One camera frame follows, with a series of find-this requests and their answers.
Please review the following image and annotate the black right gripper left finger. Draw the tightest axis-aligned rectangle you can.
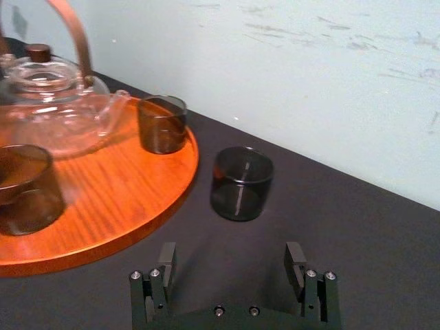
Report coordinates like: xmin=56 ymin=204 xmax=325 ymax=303
xmin=129 ymin=241 xmax=177 ymax=325

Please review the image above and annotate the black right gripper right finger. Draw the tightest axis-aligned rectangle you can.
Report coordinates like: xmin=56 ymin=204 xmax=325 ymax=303
xmin=283 ymin=241 xmax=341 ymax=326

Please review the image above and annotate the smoky grey glass tumbler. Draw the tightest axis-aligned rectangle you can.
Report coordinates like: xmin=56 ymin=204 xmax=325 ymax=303
xmin=0 ymin=144 xmax=67 ymax=237
xmin=210 ymin=146 xmax=275 ymax=222
xmin=136 ymin=95 xmax=188 ymax=155

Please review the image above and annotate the round orange wooden tray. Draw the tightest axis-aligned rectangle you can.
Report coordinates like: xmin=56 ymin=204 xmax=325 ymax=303
xmin=0 ymin=95 xmax=200 ymax=278

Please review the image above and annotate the black table cloth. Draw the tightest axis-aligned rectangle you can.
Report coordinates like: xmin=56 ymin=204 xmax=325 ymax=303
xmin=0 ymin=36 xmax=440 ymax=330

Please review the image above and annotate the clear glass teapot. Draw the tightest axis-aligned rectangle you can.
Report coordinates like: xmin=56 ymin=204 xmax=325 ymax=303
xmin=0 ymin=0 xmax=131 ymax=160

